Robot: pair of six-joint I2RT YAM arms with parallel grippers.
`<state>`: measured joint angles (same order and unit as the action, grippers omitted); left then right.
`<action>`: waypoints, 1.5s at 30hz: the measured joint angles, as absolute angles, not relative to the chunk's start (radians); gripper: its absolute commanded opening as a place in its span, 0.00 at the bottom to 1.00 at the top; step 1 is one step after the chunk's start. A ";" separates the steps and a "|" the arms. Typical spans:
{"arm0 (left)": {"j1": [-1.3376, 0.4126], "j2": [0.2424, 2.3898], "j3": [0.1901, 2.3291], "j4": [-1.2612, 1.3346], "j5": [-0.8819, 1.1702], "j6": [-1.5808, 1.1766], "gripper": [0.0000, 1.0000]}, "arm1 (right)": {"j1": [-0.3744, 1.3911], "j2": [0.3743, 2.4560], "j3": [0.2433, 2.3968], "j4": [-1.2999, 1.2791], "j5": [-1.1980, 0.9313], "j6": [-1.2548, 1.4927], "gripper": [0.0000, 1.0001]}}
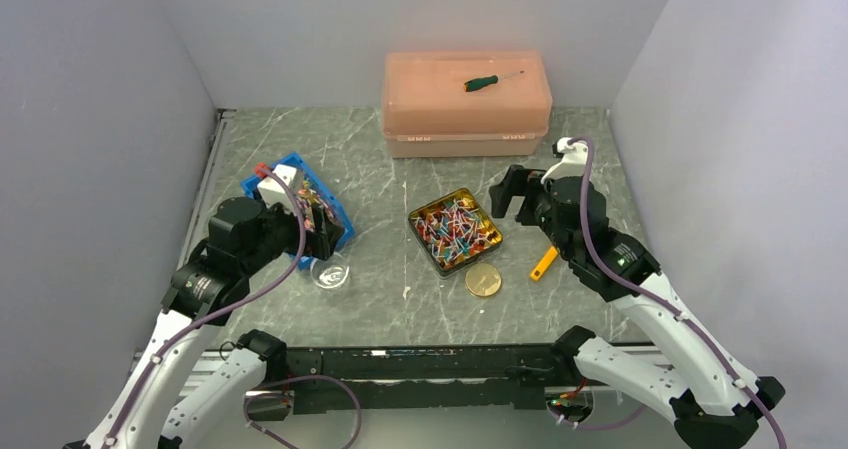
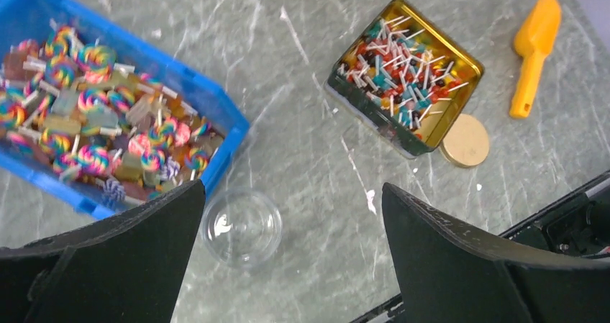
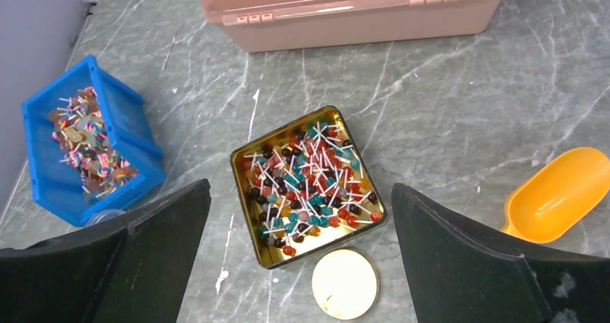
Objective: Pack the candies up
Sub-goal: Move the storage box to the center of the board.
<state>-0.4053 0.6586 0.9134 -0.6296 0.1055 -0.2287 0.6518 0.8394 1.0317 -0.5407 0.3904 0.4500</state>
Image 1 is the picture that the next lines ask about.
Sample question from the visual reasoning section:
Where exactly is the pink plastic storage box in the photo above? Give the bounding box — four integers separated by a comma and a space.
382, 51, 553, 159

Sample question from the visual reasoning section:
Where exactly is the gold round jar lid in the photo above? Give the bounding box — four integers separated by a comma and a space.
464, 263, 503, 298

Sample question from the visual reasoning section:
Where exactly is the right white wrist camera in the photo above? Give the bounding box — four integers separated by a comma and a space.
541, 137, 590, 187

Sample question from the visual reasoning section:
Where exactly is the green handled screwdriver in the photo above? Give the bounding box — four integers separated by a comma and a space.
463, 70, 525, 93

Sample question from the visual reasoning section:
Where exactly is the gold square candy tin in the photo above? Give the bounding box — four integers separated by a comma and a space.
406, 188, 503, 278

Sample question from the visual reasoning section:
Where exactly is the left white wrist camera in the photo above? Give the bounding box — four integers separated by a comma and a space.
256, 164, 304, 212

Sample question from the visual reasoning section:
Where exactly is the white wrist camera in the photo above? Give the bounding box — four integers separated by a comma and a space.
541, 137, 590, 187
256, 164, 304, 212

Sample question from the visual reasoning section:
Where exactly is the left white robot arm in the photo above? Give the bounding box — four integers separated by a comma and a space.
71, 196, 345, 448

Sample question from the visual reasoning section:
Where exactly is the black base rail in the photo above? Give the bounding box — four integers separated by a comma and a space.
257, 343, 586, 415

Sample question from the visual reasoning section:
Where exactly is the blue plastic candy bin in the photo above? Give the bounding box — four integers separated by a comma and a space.
239, 152, 356, 272

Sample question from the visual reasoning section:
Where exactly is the orange plastic scoop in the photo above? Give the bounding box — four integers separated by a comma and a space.
529, 245, 559, 282

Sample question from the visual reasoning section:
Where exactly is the clear glass jar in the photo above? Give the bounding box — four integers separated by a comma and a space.
309, 253, 350, 290

